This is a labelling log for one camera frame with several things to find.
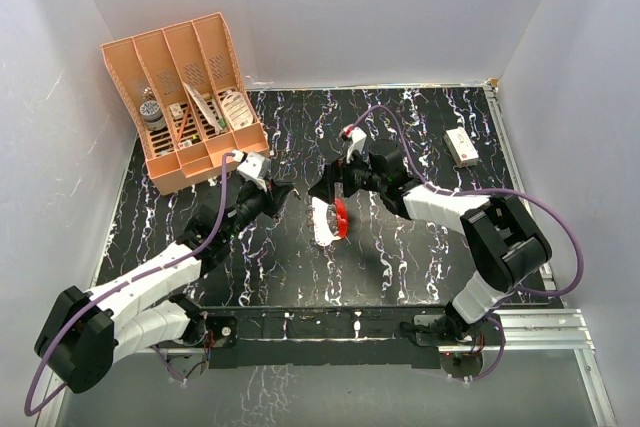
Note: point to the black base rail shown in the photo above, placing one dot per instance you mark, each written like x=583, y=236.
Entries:
x=370, y=336

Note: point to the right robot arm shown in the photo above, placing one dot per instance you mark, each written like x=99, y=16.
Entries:
x=505, y=242

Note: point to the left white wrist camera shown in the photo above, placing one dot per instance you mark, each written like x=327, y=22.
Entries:
x=253, y=167

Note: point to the round grey tin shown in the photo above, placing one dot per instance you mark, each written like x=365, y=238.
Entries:
x=152, y=115

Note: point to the white paper packet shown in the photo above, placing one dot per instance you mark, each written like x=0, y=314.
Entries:
x=211, y=116

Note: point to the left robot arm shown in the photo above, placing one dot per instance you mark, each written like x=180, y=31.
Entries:
x=85, y=333

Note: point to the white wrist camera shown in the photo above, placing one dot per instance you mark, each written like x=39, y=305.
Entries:
x=355, y=138
x=253, y=167

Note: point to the white blister pack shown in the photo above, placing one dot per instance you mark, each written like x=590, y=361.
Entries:
x=236, y=109

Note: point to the small white card box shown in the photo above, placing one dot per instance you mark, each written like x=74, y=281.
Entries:
x=176, y=111

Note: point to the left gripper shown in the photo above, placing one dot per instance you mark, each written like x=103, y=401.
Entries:
x=274, y=197

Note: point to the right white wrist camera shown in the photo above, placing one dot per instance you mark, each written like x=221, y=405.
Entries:
x=355, y=138

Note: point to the orange plastic desk organizer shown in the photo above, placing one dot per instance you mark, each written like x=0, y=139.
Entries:
x=153, y=66

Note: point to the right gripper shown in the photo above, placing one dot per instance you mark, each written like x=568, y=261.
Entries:
x=324, y=188

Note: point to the small white cardboard box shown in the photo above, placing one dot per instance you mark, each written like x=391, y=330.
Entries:
x=461, y=147

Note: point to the orange pencil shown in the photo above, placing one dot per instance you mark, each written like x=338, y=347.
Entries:
x=183, y=124

